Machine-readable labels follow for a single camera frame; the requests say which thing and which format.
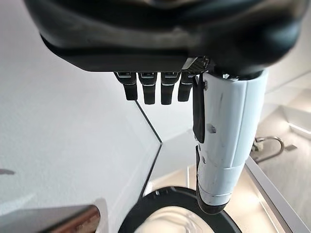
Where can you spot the metal faucet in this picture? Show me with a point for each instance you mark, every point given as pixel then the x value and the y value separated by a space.
pixel 279 142

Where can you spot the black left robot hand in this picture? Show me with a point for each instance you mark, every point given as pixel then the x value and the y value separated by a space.
pixel 158 36

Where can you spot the round black washer door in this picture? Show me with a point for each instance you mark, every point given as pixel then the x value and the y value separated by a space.
pixel 136 213

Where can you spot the brown translucent stool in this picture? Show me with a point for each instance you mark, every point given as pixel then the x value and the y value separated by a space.
pixel 60 218

